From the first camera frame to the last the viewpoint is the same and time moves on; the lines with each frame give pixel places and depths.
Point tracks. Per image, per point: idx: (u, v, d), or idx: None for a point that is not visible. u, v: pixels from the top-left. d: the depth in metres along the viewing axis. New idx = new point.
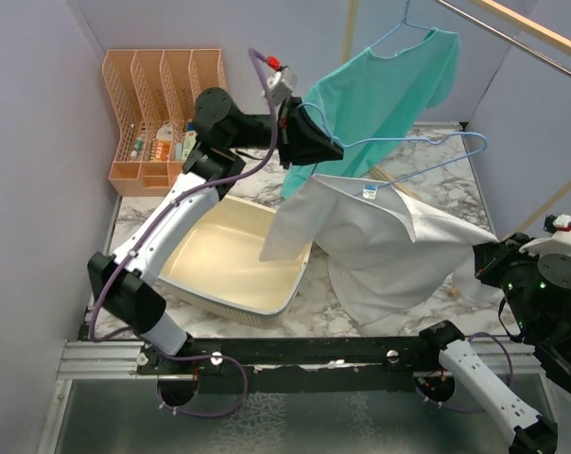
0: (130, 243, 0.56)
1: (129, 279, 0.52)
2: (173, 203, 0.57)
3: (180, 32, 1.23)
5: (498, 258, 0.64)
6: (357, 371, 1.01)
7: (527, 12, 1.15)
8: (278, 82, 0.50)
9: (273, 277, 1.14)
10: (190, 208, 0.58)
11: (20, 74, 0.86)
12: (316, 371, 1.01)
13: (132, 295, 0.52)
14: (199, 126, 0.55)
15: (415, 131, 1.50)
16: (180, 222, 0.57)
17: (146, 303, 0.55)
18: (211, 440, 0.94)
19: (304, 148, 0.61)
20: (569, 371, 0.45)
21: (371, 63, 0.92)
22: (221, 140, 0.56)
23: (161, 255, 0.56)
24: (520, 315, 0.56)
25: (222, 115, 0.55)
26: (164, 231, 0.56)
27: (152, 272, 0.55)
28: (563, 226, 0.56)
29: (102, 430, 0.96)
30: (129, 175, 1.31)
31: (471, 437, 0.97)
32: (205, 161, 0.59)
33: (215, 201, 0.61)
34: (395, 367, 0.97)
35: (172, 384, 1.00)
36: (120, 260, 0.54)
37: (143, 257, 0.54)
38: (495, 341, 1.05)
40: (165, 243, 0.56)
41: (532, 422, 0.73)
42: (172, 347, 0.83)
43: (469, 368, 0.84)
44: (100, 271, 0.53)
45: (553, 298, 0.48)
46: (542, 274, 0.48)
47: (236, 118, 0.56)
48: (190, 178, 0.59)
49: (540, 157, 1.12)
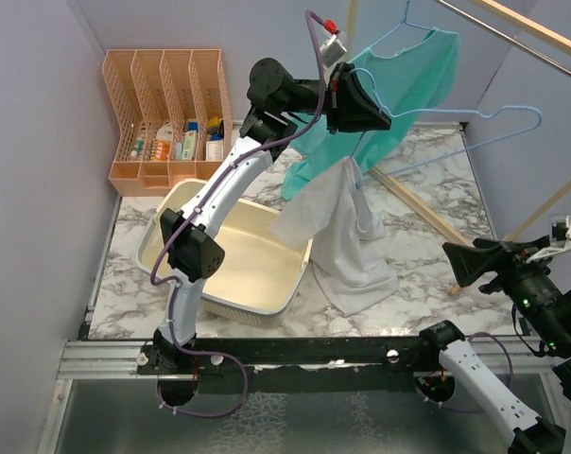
0: (195, 200, 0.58)
1: (195, 233, 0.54)
2: (232, 165, 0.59)
3: (179, 31, 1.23)
5: (507, 272, 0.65)
6: (356, 371, 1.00)
7: (527, 12, 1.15)
8: (331, 43, 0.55)
9: (272, 277, 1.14)
10: (247, 170, 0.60)
11: (19, 74, 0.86)
12: (316, 371, 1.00)
13: (199, 248, 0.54)
14: (254, 96, 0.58)
15: (415, 131, 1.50)
16: (238, 183, 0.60)
17: (211, 254, 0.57)
18: (211, 440, 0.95)
19: (351, 114, 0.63)
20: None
21: (371, 62, 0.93)
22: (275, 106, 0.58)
23: (222, 212, 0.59)
24: (545, 335, 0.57)
25: (276, 85, 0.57)
26: (224, 190, 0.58)
27: (214, 229, 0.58)
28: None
29: (102, 430, 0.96)
30: (129, 175, 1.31)
31: (471, 438, 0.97)
32: (261, 125, 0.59)
33: (268, 164, 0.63)
34: (394, 368, 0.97)
35: (172, 384, 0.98)
36: (186, 216, 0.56)
37: (207, 214, 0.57)
38: (495, 341, 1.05)
40: (226, 202, 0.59)
41: (532, 423, 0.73)
42: (181, 335, 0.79)
43: (468, 369, 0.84)
44: (170, 225, 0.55)
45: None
46: None
47: (288, 87, 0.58)
48: (248, 141, 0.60)
49: (539, 157, 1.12)
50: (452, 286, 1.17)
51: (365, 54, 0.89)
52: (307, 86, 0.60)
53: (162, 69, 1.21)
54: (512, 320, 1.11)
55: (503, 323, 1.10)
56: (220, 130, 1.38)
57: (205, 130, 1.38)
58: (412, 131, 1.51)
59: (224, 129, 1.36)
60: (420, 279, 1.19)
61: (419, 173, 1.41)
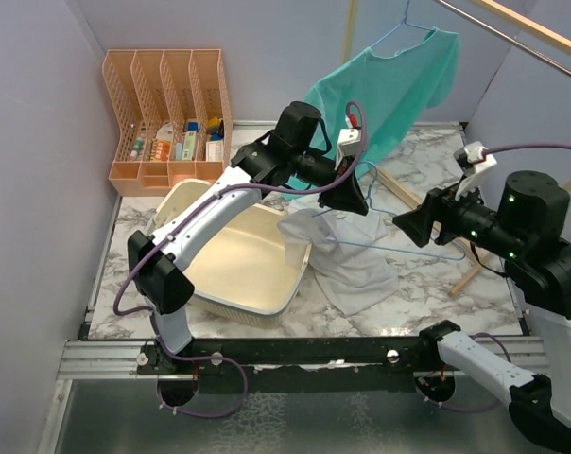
0: (169, 227, 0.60)
1: (163, 263, 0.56)
2: (216, 195, 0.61)
3: (180, 31, 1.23)
5: (446, 218, 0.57)
6: (357, 371, 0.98)
7: (527, 12, 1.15)
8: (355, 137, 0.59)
9: (273, 279, 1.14)
10: (232, 202, 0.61)
11: (19, 74, 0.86)
12: (316, 371, 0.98)
13: (164, 278, 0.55)
14: (288, 114, 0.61)
15: (415, 131, 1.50)
16: (219, 213, 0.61)
17: (176, 288, 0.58)
18: (211, 440, 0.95)
19: (339, 196, 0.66)
20: (543, 284, 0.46)
21: (371, 63, 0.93)
22: (294, 136, 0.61)
23: (196, 243, 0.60)
24: (499, 251, 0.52)
25: (312, 119, 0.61)
26: (201, 220, 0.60)
27: (185, 259, 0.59)
28: (479, 159, 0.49)
29: (102, 431, 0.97)
30: (129, 175, 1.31)
31: (469, 438, 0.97)
32: (255, 156, 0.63)
33: (255, 200, 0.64)
34: (394, 368, 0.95)
35: (172, 384, 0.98)
36: (157, 242, 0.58)
37: (179, 242, 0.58)
38: (495, 341, 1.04)
40: (201, 233, 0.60)
41: (528, 380, 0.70)
42: (173, 345, 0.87)
43: (464, 350, 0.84)
44: (138, 249, 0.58)
45: (524, 211, 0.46)
46: (510, 188, 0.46)
47: (312, 132, 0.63)
48: (235, 172, 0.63)
49: (538, 157, 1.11)
50: (452, 286, 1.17)
51: (365, 54, 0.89)
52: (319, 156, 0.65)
53: (162, 69, 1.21)
54: (512, 320, 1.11)
55: (502, 323, 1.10)
56: (220, 130, 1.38)
57: (205, 130, 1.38)
58: (412, 131, 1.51)
59: (224, 130, 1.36)
60: (420, 280, 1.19)
61: (419, 173, 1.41)
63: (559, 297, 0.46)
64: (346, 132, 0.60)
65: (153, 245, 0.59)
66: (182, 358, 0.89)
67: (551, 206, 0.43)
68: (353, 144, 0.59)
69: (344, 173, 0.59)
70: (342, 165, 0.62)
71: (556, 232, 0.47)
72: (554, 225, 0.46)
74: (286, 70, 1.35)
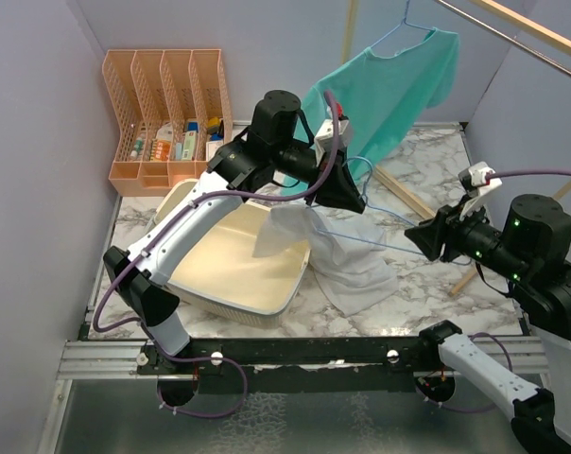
0: (146, 241, 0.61)
1: (139, 280, 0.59)
2: (191, 205, 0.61)
3: (180, 31, 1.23)
5: (450, 238, 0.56)
6: (356, 371, 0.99)
7: (527, 12, 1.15)
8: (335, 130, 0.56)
9: (274, 279, 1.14)
10: (209, 210, 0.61)
11: (20, 74, 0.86)
12: (316, 371, 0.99)
13: (141, 296, 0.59)
14: (263, 109, 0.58)
15: (415, 132, 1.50)
16: (196, 223, 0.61)
17: (153, 301, 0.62)
18: (211, 440, 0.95)
19: (328, 192, 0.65)
20: (548, 308, 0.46)
21: (370, 64, 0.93)
22: (270, 132, 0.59)
23: (172, 256, 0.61)
24: (504, 272, 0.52)
25: (288, 112, 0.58)
26: (177, 233, 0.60)
27: (164, 273, 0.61)
28: (482, 183, 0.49)
29: (102, 431, 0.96)
30: (129, 175, 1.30)
31: (470, 437, 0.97)
32: (233, 159, 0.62)
33: (235, 206, 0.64)
34: (395, 368, 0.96)
35: (173, 384, 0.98)
36: (132, 258, 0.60)
37: (153, 259, 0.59)
38: (496, 341, 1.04)
40: (178, 246, 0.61)
41: (531, 393, 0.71)
42: (171, 348, 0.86)
43: (465, 356, 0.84)
44: (114, 265, 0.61)
45: (527, 235, 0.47)
46: (515, 213, 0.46)
47: (291, 124, 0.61)
48: (213, 177, 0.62)
49: (539, 156, 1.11)
50: (452, 286, 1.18)
51: (365, 54, 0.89)
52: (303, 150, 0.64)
53: (162, 69, 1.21)
54: (512, 320, 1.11)
55: (502, 323, 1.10)
56: (220, 130, 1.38)
57: (205, 130, 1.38)
58: (412, 131, 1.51)
59: (224, 130, 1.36)
60: (420, 280, 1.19)
61: (419, 173, 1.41)
63: (564, 322, 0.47)
64: (325, 126, 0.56)
65: (129, 260, 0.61)
66: (181, 360, 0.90)
67: (557, 232, 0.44)
68: (331, 139, 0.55)
69: (326, 169, 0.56)
70: (324, 161, 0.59)
71: (562, 254, 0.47)
72: (559, 249, 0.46)
74: (286, 70, 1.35)
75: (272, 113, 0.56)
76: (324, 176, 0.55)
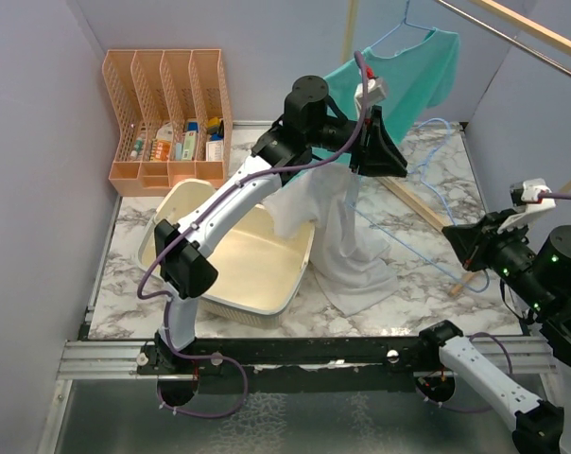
0: (194, 216, 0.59)
1: (187, 250, 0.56)
2: (237, 184, 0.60)
3: (179, 31, 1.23)
5: (481, 246, 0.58)
6: (356, 371, 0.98)
7: (527, 12, 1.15)
8: (373, 87, 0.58)
9: (275, 277, 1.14)
10: (253, 191, 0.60)
11: (20, 73, 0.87)
12: (316, 371, 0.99)
13: (189, 266, 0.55)
14: (292, 100, 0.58)
15: (415, 132, 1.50)
16: (241, 202, 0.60)
17: (200, 274, 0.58)
18: (211, 440, 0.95)
19: (372, 160, 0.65)
20: None
21: (371, 63, 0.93)
22: (303, 121, 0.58)
23: (219, 232, 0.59)
24: (527, 299, 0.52)
25: (316, 102, 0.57)
26: (225, 208, 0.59)
27: (209, 247, 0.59)
28: (533, 200, 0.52)
29: (101, 431, 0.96)
30: (129, 174, 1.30)
31: (470, 437, 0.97)
32: (274, 145, 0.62)
33: (277, 186, 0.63)
34: (395, 368, 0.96)
35: (172, 384, 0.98)
36: (181, 231, 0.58)
37: (202, 233, 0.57)
38: (495, 341, 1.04)
40: (225, 221, 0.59)
41: (533, 406, 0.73)
42: (177, 342, 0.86)
43: (466, 360, 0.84)
44: (164, 236, 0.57)
45: (564, 271, 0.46)
46: (554, 247, 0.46)
47: (323, 110, 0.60)
48: (257, 162, 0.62)
49: (539, 157, 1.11)
50: (452, 286, 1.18)
51: (366, 54, 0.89)
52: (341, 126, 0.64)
53: (162, 69, 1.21)
54: (512, 320, 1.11)
55: (503, 323, 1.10)
56: (220, 130, 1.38)
57: (205, 130, 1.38)
58: (412, 131, 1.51)
59: (224, 129, 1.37)
60: (420, 280, 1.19)
61: (419, 173, 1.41)
63: None
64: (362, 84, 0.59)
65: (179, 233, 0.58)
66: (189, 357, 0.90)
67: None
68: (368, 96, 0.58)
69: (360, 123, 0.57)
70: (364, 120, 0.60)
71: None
72: None
74: (286, 70, 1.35)
75: (301, 106, 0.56)
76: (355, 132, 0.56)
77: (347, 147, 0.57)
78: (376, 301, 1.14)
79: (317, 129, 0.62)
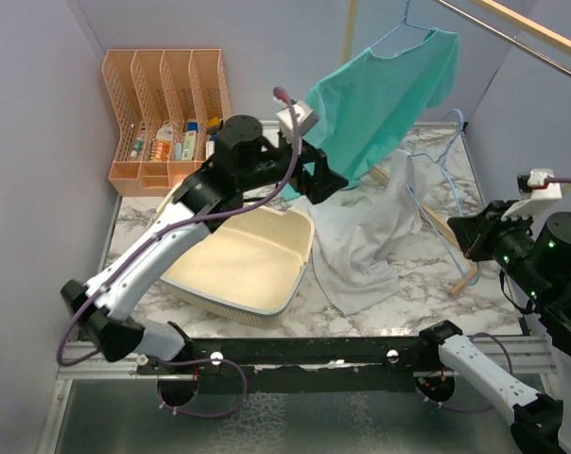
0: (106, 274, 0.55)
1: (95, 318, 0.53)
2: (154, 237, 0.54)
3: (179, 31, 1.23)
5: (483, 233, 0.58)
6: (356, 371, 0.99)
7: (527, 12, 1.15)
8: (304, 115, 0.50)
9: (275, 276, 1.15)
10: (173, 243, 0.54)
11: (20, 73, 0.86)
12: (316, 371, 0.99)
13: (98, 335, 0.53)
14: (222, 139, 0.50)
15: (414, 132, 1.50)
16: (159, 257, 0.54)
17: (113, 339, 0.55)
18: (211, 440, 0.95)
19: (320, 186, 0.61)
20: None
21: (371, 64, 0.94)
22: (233, 163, 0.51)
23: (135, 290, 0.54)
24: (525, 287, 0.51)
25: (249, 140, 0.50)
26: (138, 267, 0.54)
27: (124, 308, 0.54)
28: (540, 185, 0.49)
29: (101, 432, 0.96)
30: (129, 174, 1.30)
31: (470, 437, 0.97)
32: (199, 188, 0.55)
33: (206, 235, 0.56)
34: (394, 368, 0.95)
35: (172, 384, 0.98)
36: (91, 293, 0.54)
37: (112, 295, 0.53)
38: (495, 341, 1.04)
40: (140, 281, 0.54)
41: (532, 399, 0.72)
42: (165, 354, 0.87)
43: (466, 357, 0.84)
44: (72, 301, 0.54)
45: (561, 257, 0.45)
46: (550, 234, 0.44)
47: (257, 150, 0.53)
48: (179, 208, 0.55)
49: (540, 157, 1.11)
50: (452, 286, 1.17)
51: (365, 55, 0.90)
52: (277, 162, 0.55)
53: (162, 68, 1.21)
54: (512, 320, 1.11)
55: (502, 323, 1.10)
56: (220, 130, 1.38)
57: (205, 130, 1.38)
58: (412, 131, 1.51)
59: None
60: (420, 280, 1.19)
61: None
63: None
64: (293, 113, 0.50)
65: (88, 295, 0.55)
66: (181, 362, 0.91)
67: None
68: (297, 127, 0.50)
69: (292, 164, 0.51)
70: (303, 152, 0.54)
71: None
72: None
74: (286, 70, 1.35)
75: (232, 144, 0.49)
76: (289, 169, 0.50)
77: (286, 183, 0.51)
78: (375, 300, 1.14)
79: (251, 169, 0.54)
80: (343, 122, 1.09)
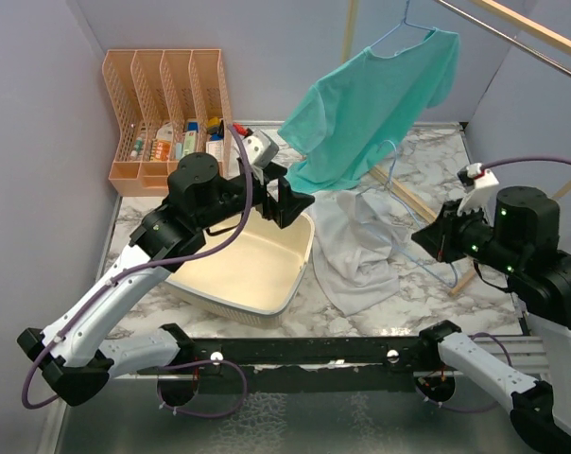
0: (62, 323, 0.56)
1: (51, 369, 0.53)
2: (109, 284, 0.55)
3: (179, 31, 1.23)
5: (446, 234, 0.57)
6: (356, 371, 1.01)
7: (527, 12, 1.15)
8: (263, 148, 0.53)
9: (275, 277, 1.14)
10: (129, 288, 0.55)
11: (20, 72, 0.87)
12: (316, 371, 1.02)
13: (53, 386, 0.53)
14: (176, 183, 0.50)
15: (415, 132, 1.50)
16: (115, 303, 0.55)
17: (70, 390, 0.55)
18: (211, 440, 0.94)
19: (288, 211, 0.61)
20: (545, 293, 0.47)
21: (371, 63, 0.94)
22: (189, 204, 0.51)
23: (91, 339, 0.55)
24: (497, 265, 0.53)
25: (203, 183, 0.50)
26: (95, 314, 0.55)
27: (80, 357, 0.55)
28: (476, 174, 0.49)
29: (101, 432, 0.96)
30: (129, 174, 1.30)
31: (470, 437, 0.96)
32: (158, 229, 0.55)
33: (164, 277, 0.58)
34: (395, 367, 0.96)
35: (172, 384, 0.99)
36: (47, 343, 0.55)
37: (67, 344, 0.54)
38: (495, 341, 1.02)
40: (96, 328, 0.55)
41: (530, 386, 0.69)
42: (161, 360, 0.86)
43: (465, 353, 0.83)
44: (29, 350, 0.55)
45: (515, 223, 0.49)
46: (500, 201, 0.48)
47: (215, 190, 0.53)
48: (136, 252, 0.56)
49: (540, 157, 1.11)
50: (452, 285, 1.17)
51: (365, 54, 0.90)
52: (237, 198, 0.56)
53: (162, 68, 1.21)
54: (512, 320, 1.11)
55: (502, 323, 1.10)
56: (220, 130, 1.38)
57: (205, 130, 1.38)
58: (412, 131, 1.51)
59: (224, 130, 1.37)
60: (420, 280, 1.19)
61: (419, 173, 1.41)
63: (561, 307, 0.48)
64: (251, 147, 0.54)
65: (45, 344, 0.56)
66: (181, 364, 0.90)
67: (542, 217, 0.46)
68: (260, 159, 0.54)
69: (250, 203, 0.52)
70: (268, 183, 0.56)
71: (549, 241, 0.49)
72: (547, 235, 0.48)
74: (286, 70, 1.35)
75: (184, 188, 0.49)
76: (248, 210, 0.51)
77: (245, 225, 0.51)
78: (375, 300, 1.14)
79: (212, 207, 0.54)
80: (342, 122, 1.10)
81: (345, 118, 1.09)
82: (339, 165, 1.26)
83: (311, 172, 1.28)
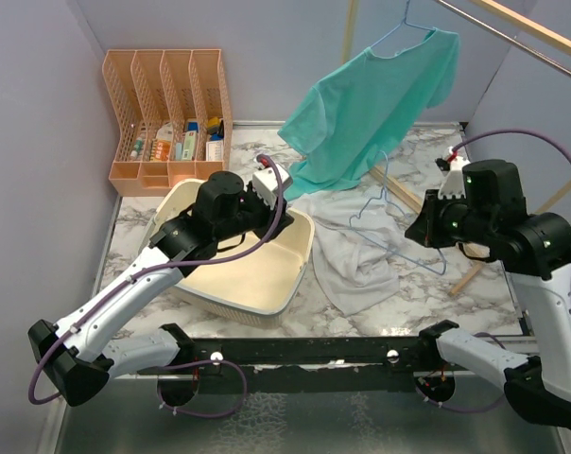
0: (77, 315, 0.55)
1: (62, 359, 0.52)
2: (129, 279, 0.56)
3: (179, 31, 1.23)
5: (429, 217, 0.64)
6: (357, 371, 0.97)
7: (527, 12, 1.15)
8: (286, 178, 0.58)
9: (276, 277, 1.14)
10: (147, 285, 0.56)
11: (20, 73, 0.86)
12: (316, 371, 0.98)
13: (63, 377, 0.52)
14: (207, 194, 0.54)
15: (415, 132, 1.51)
16: (132, 298, 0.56)
17: (77, 382, 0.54)
18: (211, 440, 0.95)
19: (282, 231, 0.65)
20: (516, 247, 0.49)
21: (371, 63, 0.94)
22: (215, 213, 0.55)
23: (105, 332, 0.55)
24: (475, 235, 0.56)
25: (231, 194, 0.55)
26: (111, 308, 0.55)
27: (93, 349, 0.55)
28: (450, 154, 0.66)
29: (102, 432, 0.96)
30: (129, 174, 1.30)
31: (469, 438, 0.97)
32: (177, 235, 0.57)
33: (179, 278, 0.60)
34: (395, 368, 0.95)
35: (172, 384, 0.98)
36: (60, 335, 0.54)
37: (81, 337, 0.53)
38: (496, 341, 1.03)
40: (112, 322, 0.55)
41: (523, 361, 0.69)
42: (162, 361, 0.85)
43: (460, 342, 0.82)
44: (39, 342, 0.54)
45: (483, 188, 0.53)
46: (465, 171, 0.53)
47: (236, 204, 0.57)
48: (155, 253, 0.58)
49: (540, 156, 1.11)
50: (452, 286, 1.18)
51: (365, 54, 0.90)
52: (251, 213, 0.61)
53: (162, 69, 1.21)
54: (512, 320, 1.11)
55: (502, 323, 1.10)
56: (220, 130, 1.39)
57: (205, 130, 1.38)
58: (412, 131, 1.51)
59: (224, 130, 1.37)
60: (420, 280, 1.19)
61: (419, 173, 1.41)
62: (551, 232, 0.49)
63: (533, 262, 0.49)
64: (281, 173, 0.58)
65: (57, 337, 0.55)
66: (181, 364, 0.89)
67: (501, 176, 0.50)
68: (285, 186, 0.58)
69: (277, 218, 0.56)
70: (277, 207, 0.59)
71: (516, 201, 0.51)
72: (511, 194, 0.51)
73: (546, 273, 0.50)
74: (286, 70, 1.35)
75: (216, 197, 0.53)
76: (275, 222, 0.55)
77: (268, 238, 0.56)
78: (376, 300, 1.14)
79: (231, 218, 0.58)
80: (342, 121, 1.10)
81: (345, 118, 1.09)
82: (341, 166, 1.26)
83: (312, 172, 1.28)
